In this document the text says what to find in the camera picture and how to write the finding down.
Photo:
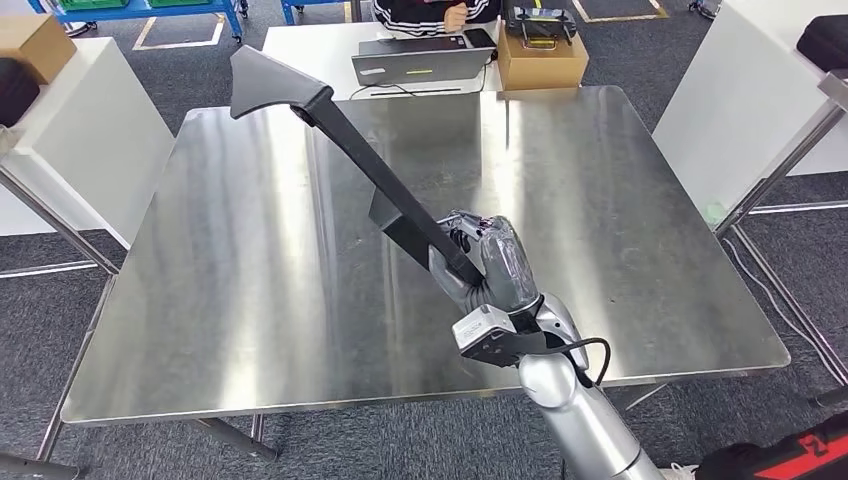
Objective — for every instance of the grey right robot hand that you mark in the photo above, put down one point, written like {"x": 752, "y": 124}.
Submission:
{"x": 507, "y": 265}

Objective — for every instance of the long black plastic car part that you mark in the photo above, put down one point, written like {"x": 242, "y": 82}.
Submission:
{"x": 278, "y": 83}

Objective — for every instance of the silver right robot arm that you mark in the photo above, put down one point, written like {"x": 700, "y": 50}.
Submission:
{"x": 583, "y": 424}

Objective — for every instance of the stainless steel workbench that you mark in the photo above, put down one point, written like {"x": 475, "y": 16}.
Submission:
{"x": 232, "y": 265}

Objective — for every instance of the brown cardboard box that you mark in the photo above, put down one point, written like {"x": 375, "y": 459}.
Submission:
{"x": 540, "y": 69}
{"x": 33, "y": 46}

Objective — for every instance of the grey laptop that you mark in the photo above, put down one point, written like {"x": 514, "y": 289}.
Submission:
{"x": 424, "y": 66}

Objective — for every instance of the black smartphone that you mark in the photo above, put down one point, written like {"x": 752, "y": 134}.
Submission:
{"x": 480, "y": 38}

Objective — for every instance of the black handheld controller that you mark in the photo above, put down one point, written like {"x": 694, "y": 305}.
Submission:
{"x": 540, "y": 23}

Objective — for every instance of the person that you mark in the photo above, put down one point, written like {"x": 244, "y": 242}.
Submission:
{"x": 782, "y": 460}
{"x": 411, "y": 16}

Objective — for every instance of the white upright panel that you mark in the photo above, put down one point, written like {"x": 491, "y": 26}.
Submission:
{"x": 742, "y": 99}
{"x": 86, "y": 132}

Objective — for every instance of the white desk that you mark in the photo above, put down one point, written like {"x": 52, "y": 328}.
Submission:
{"x": 311, "y": 53}

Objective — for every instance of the chrome round base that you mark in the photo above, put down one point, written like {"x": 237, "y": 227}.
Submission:
{"x": 705, "y": 6}

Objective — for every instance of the blue metal cart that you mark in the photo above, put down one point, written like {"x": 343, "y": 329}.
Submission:
{"x": 132, "y": 11}
{"x": 311, "y": 3}

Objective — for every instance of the black bag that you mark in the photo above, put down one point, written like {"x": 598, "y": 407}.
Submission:
{"x": 825, "y": 43}
{"x": 16, "y": 93}

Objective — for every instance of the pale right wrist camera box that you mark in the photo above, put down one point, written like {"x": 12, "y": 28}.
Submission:
{"x": 477, "y": 328}

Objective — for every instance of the metal stand frame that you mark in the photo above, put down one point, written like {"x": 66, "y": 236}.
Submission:
{"x": 782, "y": 166}

